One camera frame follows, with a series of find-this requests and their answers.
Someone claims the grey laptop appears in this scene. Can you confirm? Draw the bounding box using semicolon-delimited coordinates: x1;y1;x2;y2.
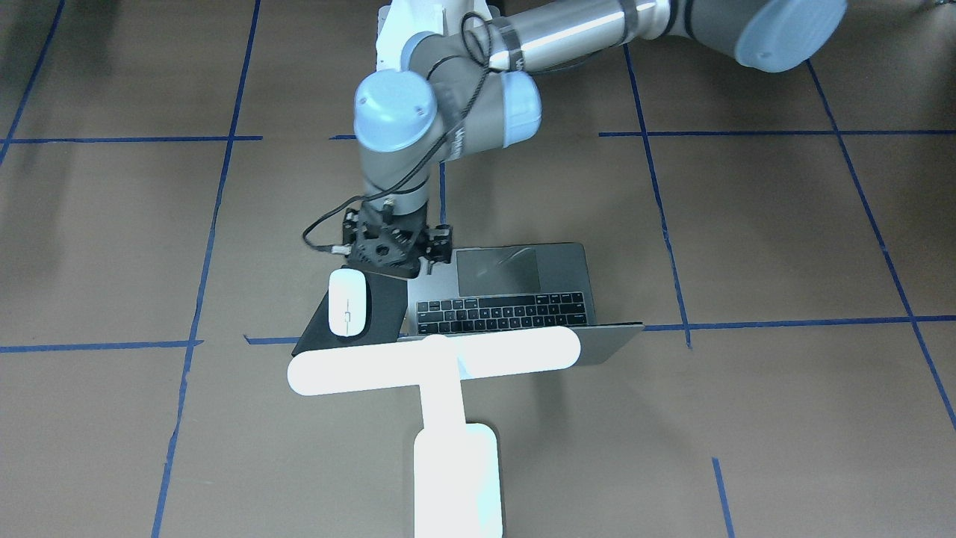
403;242;645;365

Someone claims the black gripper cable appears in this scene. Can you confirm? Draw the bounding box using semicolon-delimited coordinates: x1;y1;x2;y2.
302;10;494;253

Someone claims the black mouse pad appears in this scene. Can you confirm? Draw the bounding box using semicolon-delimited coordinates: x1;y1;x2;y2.
291;272;409;357

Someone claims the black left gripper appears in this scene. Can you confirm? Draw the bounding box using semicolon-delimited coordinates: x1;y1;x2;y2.
342;203;453;279

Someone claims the white computer mouse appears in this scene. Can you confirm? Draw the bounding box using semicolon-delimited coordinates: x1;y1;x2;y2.
327;267;369;338

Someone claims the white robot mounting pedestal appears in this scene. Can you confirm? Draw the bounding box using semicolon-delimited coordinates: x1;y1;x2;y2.
375;1;504;71

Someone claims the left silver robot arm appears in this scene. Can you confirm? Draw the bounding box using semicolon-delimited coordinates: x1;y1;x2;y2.
314;1;849;279

